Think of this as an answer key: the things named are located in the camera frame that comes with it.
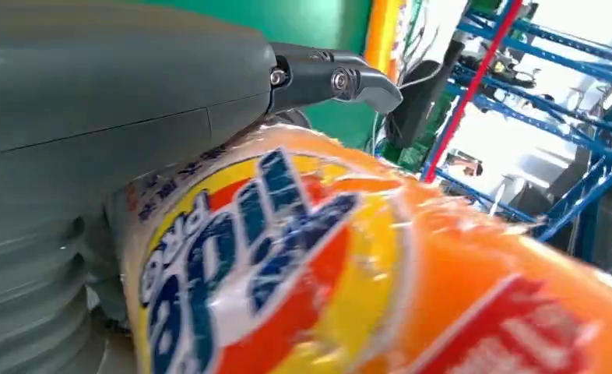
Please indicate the red pole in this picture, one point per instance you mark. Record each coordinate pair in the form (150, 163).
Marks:
(471, 88)

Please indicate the ribbed grey left arm sleeve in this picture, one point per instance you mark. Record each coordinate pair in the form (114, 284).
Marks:
(27, 309)

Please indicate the orange drink bottle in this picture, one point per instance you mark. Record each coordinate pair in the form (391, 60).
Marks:
(381, 36)
(337, 258)

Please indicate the blue metal rack frame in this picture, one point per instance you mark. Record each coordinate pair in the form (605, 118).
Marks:
(584, 175)

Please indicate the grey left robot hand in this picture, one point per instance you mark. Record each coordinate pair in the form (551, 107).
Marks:
(105, 88)

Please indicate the black device on stand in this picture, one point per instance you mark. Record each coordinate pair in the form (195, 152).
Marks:
(419, 103)

